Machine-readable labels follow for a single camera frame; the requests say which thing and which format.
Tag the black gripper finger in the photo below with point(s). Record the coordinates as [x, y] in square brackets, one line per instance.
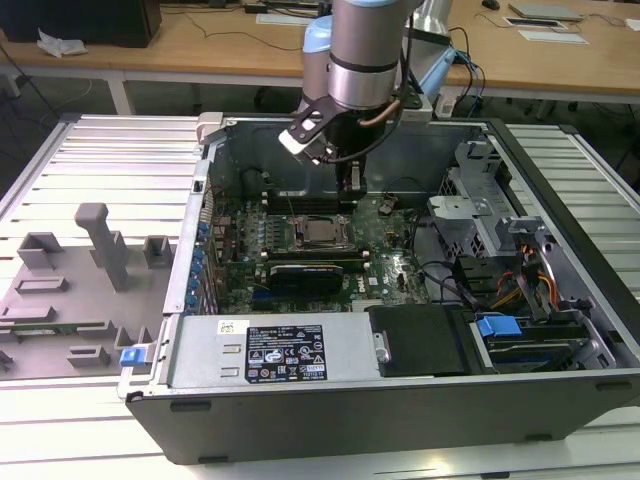
[344, 200]
[363, 200]

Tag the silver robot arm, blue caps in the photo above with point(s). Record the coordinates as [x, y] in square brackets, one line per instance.
[360, 50]

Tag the CPU socket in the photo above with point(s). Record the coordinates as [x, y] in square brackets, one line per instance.
[320, 247]

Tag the coin battery holder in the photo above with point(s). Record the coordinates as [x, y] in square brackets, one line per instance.
[387, 205]

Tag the green motherboard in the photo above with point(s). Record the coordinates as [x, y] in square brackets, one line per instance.
[385, 280]

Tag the metal drive cage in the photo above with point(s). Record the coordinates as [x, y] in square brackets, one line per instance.
[450, 215]

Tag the black graphics card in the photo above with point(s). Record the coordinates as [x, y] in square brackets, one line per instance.
[305, 280]

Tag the silver shroud latch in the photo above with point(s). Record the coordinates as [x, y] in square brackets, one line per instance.
[382, 347]

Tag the black plastic shroud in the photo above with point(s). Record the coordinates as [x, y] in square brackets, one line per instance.
[420, 340]

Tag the wooden desk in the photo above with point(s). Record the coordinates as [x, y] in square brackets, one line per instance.
[200, 55]

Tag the blue disk carrier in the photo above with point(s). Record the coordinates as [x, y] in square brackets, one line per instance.
[497, 330]

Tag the black computer mouse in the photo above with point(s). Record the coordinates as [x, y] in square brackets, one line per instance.
[491, 4]

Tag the grey power supply unit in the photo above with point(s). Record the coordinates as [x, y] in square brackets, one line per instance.
[200, 350]

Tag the open black PC case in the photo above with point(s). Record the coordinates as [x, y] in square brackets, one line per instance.
[350, 420]

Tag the blue case latch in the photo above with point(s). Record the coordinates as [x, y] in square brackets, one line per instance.
[131, 357]

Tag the black box on desk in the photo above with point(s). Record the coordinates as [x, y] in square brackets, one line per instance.
[100, 20]

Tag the grey parts rack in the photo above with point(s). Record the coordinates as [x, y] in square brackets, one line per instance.
[75, 300]

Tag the crumpled white paper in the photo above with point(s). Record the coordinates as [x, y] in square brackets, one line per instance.
[62, 44]

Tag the green RAM stick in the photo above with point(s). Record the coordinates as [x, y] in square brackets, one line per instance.
[45, 330]

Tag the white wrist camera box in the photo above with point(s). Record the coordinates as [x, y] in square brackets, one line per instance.
[295, 142]

